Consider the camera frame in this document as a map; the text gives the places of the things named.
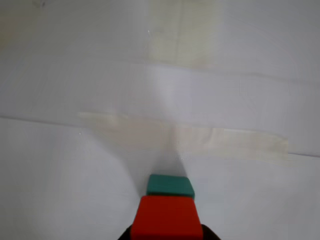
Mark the teal blue cube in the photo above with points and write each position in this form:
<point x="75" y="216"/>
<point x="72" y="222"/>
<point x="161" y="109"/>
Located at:
<point x="170" y="186"/>

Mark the beige masking tape strip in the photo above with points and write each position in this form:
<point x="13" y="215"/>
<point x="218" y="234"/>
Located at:
<point x="225" y="142"/>
<point x="177" y="32"/>

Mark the small white paper sheet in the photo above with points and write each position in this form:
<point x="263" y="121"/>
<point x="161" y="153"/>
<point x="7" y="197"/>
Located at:
<point x="62" y="187"/>

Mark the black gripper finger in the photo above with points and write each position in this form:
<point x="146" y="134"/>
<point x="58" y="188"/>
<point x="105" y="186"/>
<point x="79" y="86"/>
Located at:
<point x="210" y="235"/>
<point x="127" y="235"/>

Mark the red cube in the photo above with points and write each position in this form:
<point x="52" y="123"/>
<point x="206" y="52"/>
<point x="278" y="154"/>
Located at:
<point x="166" y="220"/>

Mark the large white paper sheet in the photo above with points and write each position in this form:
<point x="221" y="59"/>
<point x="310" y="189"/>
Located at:
<point x="237" y="105"/>

